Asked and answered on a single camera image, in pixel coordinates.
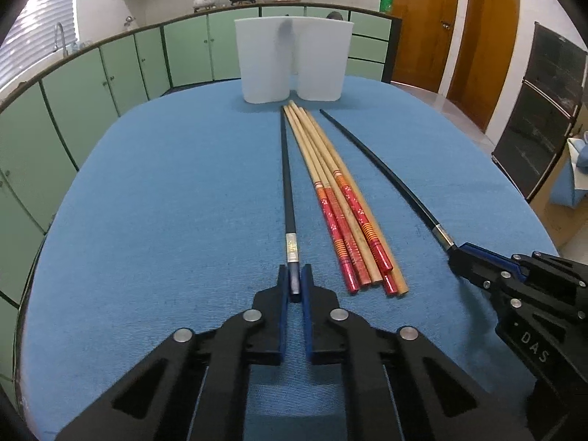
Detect blue denim tablecloth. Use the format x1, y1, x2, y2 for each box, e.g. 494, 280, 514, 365
18, 76, 559, 441

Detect white window blind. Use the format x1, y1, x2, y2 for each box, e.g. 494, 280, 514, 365
0, 0, 79, 88

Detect black glass-door cabinet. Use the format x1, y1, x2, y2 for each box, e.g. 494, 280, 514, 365
491, 22, 588, 203

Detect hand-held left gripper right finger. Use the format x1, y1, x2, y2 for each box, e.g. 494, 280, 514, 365
301, 263, 536, 441

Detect red-ended wooden chopsticks bundle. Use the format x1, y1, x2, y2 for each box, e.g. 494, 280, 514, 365
298, 107, 410, 295

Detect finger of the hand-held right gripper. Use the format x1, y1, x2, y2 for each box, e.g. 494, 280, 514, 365
511, 251, 588, 327
448, 243, 528, 305

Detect black chopstick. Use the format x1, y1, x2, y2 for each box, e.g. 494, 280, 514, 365
319, 109, 456, 253
279, 105, 301, 304

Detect green kitchen base cabinets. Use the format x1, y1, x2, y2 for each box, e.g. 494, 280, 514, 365
0, 2, 402, 377

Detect wooden door with handle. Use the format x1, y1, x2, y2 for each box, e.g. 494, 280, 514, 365
390, 0, 460, 93

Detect steel kitchen faucet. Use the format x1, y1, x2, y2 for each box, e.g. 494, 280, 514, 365
54, 23, 79, 53

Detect cardboard box with blue cloth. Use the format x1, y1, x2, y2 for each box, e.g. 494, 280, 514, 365
549, 133, 588, 207

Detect wooden door in frame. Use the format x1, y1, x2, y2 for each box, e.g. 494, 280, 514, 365
448, 0, 520, 132

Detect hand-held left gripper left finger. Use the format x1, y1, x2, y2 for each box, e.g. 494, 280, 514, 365
55, 264, 290, 441

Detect white two-compartment utensil holder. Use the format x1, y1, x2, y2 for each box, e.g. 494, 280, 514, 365
234, 16, 354, 104

